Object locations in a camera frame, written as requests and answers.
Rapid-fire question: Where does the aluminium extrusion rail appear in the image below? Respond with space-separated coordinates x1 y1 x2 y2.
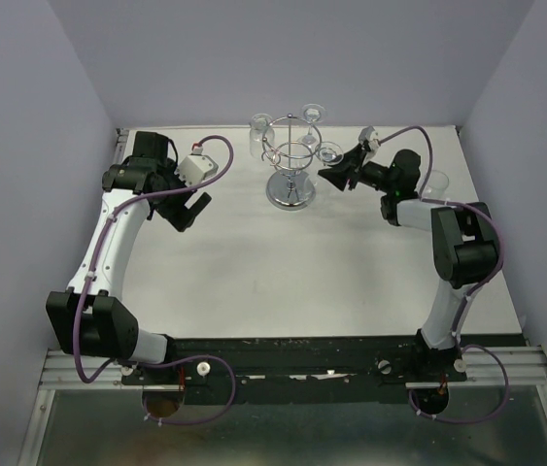
39 347 547 390

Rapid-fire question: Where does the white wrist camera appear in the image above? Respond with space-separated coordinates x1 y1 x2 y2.
359 126 381 153
175 153 219 186

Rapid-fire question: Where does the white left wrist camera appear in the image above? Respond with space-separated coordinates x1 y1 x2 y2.
175 153 219 186

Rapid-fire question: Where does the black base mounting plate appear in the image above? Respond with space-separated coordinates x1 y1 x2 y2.
121 335 466 405

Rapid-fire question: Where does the chrome wine glass rack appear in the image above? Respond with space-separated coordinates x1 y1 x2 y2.
261 114 323 212

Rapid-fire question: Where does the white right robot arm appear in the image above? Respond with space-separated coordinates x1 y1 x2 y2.
318 144 503 381

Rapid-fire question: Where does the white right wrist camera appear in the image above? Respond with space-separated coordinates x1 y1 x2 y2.
359 126 381 153

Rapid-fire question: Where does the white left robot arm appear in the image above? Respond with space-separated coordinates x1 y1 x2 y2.
46 131 219 383

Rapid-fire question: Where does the etched front wine glass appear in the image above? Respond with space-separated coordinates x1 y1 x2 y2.
421 170 450 200

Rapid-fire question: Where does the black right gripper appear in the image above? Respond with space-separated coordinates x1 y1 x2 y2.
317 144 395 195

